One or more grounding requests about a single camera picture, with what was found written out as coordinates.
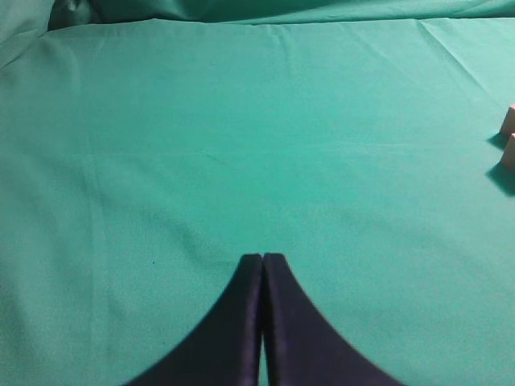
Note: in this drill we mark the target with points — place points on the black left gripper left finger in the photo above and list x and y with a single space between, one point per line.
225 347

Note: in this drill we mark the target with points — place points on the pink cube placed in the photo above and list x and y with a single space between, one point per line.
508 124
508 157

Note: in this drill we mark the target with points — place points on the green cloth backdrop and cover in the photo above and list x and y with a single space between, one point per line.
147 145

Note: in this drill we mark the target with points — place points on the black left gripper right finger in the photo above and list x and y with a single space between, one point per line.
302 347

